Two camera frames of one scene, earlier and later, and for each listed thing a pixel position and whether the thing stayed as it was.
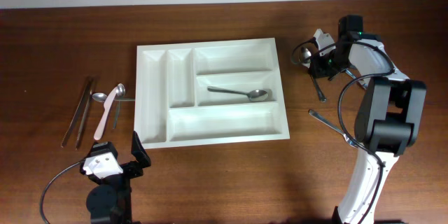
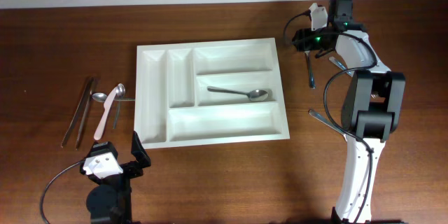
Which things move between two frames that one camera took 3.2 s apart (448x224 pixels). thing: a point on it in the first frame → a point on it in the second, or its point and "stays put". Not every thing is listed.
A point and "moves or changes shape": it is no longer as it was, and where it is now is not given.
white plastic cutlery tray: x=208 y=92 stays put
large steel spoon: x=255 y=95 stays put
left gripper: x=135 y=169 stays put
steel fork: x=329 y=123 stays put
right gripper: x=316 y=69 → x=304 y=40
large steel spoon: x=306 y=57 moves or changes shape
